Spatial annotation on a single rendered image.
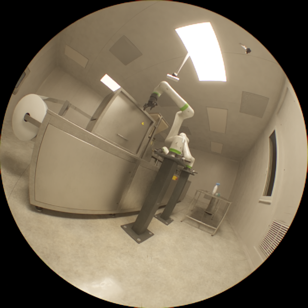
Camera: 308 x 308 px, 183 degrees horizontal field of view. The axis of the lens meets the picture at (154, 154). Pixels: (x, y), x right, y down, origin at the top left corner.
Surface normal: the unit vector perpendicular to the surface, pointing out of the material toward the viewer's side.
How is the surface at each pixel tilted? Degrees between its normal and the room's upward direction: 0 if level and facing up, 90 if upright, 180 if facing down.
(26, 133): 90
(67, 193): 90
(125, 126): 90
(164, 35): 180
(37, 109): 90
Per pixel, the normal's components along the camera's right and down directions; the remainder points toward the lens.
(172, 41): -0.40, 0.91
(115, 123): 0.75, 0.25
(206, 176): -0.53, -0.34
